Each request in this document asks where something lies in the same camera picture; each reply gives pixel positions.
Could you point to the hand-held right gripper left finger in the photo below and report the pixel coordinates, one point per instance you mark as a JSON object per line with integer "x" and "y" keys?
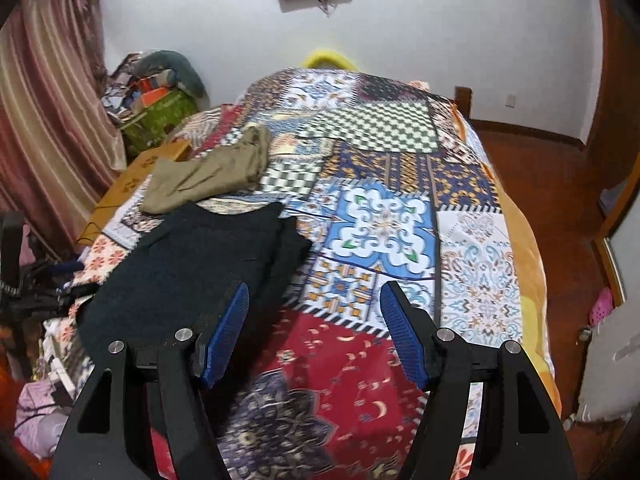
{"x": 227, "y": 340}

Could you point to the blue grey cloth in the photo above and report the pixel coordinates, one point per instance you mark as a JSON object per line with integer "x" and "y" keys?
{"x": 612, "y": 197}

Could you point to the striped orange blanket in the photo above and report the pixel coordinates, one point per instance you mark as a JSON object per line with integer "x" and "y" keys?
{"x": 205, "y": 125}

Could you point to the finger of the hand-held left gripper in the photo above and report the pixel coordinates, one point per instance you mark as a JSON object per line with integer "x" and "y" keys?
{"x": 67, "y": 266}
{"x": 67, "y": 296}

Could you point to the white bundle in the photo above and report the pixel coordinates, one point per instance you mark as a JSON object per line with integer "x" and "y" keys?
{"x": 607, "y": 370}

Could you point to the pile of mixed clutter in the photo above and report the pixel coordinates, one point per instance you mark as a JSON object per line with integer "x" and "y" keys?
{"x": 122, "y": 90}

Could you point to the white wall outlet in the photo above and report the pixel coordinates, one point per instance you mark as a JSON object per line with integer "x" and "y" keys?
{"x": 510, "y": 100}

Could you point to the orange box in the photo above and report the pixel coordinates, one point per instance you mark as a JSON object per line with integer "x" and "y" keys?
{"x": 150, "y": 99}

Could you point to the brown wooden door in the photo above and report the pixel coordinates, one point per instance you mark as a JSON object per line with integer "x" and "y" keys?
{"x": 617, "y": 85}

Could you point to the wooden bed post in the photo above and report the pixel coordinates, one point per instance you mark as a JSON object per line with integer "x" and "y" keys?
{"x": 463, "y": 100}

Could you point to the pink slippers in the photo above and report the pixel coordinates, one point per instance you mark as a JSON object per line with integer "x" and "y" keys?
{"x": 600, "y": 307}

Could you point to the pink and gold striped curtain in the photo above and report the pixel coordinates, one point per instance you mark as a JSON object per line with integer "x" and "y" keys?
{"x": 50, "y": 110}

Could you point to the plain orange blanket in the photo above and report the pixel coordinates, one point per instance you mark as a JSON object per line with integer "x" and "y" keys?
{"x": 530, "y": 270}

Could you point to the black chair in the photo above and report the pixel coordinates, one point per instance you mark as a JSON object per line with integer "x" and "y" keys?
{"x": 11, "y": 240}

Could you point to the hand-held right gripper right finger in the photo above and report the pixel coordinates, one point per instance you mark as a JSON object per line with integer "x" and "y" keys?
{"x": 402, "y": 340}

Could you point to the wood framed mirror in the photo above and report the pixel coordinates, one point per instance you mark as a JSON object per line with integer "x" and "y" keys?
{"x": 620, "y": 255}

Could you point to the khaki pants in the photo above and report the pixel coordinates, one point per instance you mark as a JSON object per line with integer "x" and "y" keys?
{"x": 200, "y": 180}

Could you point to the yellow foam tube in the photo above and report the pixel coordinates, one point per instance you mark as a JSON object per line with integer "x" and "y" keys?
{"x": 325, "y": 56}

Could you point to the pink cloth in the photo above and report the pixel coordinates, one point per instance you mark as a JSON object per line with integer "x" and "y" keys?
{"x": 37, "y": 410}

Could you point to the patchwork patterned bedspread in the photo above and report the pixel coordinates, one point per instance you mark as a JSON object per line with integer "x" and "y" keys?
{"x": 390, "y": 220}

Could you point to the wooden lap desk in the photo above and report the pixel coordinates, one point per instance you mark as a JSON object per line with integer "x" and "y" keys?
{"x": 135, "y": 175}

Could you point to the black pants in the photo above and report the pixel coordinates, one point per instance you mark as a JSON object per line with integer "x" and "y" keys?
{"x": 200, "y": 255}

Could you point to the grey plush pillow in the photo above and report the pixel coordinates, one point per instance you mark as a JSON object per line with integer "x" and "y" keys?
{"x": 180, "y": 67}

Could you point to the green patterned bag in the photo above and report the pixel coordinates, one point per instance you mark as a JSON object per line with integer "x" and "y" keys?
{"x": 160, "y": 120}

